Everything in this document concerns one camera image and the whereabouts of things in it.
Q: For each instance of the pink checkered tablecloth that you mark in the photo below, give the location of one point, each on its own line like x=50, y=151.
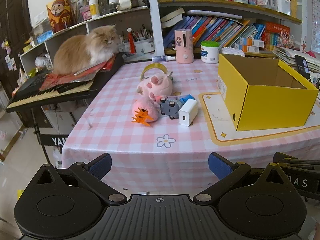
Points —
x=125, y=135

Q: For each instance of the small pink plush toy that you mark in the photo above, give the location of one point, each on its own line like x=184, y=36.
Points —
x=147, y=105

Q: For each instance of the red paper sheets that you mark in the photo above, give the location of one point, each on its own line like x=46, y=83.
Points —
x=62, y=80

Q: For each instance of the red tassel figure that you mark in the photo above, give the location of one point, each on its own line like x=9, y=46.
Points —
x=130, y=42

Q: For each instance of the white pill bottle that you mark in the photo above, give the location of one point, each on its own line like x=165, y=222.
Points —
x=94, y=8

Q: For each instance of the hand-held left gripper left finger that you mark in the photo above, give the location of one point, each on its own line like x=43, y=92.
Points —
x=101, y=166

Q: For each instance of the pink humidifier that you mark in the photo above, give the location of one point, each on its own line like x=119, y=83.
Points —
x=183, y=52

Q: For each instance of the white bookshelf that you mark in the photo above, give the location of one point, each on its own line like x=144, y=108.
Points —
x=153, y=17

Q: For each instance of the white charger plug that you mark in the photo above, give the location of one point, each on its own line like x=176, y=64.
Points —
x=187, y=112

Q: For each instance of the dark wooden door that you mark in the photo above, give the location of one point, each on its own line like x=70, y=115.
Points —
x=12, y=30

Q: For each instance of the white plastic bag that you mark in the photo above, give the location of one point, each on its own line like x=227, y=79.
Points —
x=43, y=62

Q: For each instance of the orange hair claw clip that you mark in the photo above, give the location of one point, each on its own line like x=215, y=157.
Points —
x=142, y=118

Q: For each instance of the white pen holder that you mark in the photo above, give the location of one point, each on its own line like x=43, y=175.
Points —
x=143, y=46

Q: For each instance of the stack of booklets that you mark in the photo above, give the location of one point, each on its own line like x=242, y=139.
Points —
x=285, y=55

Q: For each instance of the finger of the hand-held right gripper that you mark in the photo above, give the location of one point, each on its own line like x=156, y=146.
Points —
x=300, y=161

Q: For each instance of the yellow bordered desk mat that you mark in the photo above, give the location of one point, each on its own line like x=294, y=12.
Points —
x=215, y=115

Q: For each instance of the blue toy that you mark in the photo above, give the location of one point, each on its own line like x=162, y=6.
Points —
x=187, y=97

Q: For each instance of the fluffy orange cat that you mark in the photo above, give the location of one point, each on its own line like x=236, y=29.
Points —
x=80, y=50

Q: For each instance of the white jar green lid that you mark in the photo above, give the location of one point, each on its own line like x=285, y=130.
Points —
x=210, y=55

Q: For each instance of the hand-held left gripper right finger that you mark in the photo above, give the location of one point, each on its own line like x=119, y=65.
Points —
x=220, y=166

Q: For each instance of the black electronic keyboard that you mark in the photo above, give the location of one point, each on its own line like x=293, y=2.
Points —
x=100, y=80

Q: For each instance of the white ruffled tissue pack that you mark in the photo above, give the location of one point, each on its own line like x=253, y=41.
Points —
x=232, y=51

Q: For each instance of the fortune god paper bag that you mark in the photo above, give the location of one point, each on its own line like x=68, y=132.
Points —
x=60, y=15

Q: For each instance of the large pink plush toy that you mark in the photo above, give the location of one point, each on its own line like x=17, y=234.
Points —
x=155, y=86

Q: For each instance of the orange white medicine box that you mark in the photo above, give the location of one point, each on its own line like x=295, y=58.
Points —
x=252, y=42
x=246, y=48

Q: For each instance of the row of slanted books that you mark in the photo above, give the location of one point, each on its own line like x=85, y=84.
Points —
x=212, y=30

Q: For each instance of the black keyboard stand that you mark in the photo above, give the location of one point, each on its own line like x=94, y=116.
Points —
x=53, y=140

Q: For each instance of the white pen cup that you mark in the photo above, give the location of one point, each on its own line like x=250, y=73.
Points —
x=283, y=6

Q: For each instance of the red boxed book set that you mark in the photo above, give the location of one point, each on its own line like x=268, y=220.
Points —
x=276, y=33

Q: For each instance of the yellow cardboard box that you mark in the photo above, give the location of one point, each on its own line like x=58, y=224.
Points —
x=270, y=107

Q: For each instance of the yellow tape roll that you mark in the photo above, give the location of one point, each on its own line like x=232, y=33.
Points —
x=153, y=66

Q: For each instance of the small spray bottle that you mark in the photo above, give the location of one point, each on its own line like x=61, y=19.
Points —
x=160, y=58

